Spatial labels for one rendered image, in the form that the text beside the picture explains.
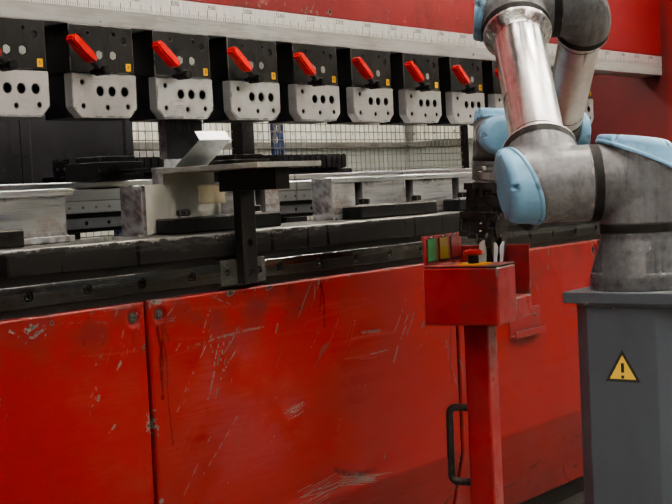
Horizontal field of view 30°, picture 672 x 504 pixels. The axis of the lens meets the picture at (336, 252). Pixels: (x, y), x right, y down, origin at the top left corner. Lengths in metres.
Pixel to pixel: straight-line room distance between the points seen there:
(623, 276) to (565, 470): 1.70
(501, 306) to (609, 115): 1.92
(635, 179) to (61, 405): 0.98
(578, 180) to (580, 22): 0.42
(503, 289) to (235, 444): 0.61
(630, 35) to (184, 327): 2.19
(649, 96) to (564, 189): 2.43
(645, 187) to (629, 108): 2.43
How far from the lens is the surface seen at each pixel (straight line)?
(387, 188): 2.95
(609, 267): 1.90
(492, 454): 2.63
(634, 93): 4.31
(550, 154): 1.89
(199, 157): 2.47
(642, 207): 1.89
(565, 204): 1.88
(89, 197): 2.63
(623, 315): 1.88
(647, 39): 4.18
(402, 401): 2.80
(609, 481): 1.94
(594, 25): 2.23
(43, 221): 2.23
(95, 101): 2.29
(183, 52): 2.46
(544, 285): 3.31
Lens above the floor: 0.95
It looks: 3 degrees down
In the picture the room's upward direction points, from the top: 3 degrees counter-clockwise
